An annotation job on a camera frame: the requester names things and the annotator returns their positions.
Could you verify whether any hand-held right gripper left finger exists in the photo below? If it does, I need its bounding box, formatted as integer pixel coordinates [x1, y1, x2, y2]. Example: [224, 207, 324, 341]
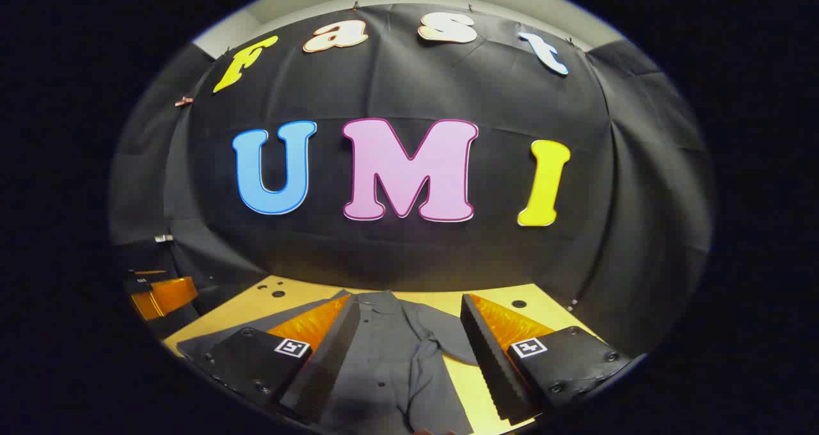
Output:
[203, 293, 363, 426]

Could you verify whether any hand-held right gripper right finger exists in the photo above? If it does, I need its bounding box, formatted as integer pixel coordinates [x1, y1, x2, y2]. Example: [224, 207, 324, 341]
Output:
[460, 293, 634, 425]

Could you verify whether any grey button-up shirt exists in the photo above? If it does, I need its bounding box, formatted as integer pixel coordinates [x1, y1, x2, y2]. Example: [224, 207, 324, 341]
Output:
[176, 289, 481, 435]

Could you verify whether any black backdrop cloth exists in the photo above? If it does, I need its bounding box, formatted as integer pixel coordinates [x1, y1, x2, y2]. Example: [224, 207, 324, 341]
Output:
[109, 3, 714, 359]

